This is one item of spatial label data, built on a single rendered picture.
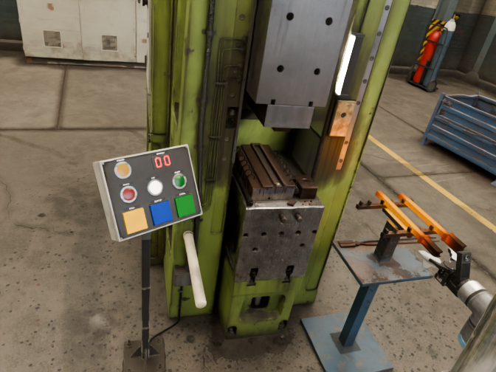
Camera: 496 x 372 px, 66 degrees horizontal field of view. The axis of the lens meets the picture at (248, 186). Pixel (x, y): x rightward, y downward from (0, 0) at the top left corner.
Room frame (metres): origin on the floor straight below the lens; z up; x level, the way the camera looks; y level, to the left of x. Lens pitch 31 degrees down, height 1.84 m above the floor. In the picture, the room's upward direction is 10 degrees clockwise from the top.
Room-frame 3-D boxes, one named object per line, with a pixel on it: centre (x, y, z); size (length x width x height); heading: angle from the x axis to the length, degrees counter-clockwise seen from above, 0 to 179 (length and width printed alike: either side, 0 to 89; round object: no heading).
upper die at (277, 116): (1.67, -0.05, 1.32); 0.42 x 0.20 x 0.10; 19
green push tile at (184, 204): (1.18, 0.22, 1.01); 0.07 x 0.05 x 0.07; 134
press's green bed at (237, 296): (1.69, -0.10, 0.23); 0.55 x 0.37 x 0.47; 19
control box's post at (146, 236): (1.21, 0.38, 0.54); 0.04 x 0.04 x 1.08; 19
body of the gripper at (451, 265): (1.15, -0.84, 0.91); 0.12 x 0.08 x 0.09; 20
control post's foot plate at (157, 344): (1.21, 0.38, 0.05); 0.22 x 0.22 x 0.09; 19
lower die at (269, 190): (1.67, -0.05, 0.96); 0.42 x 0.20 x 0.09; 19
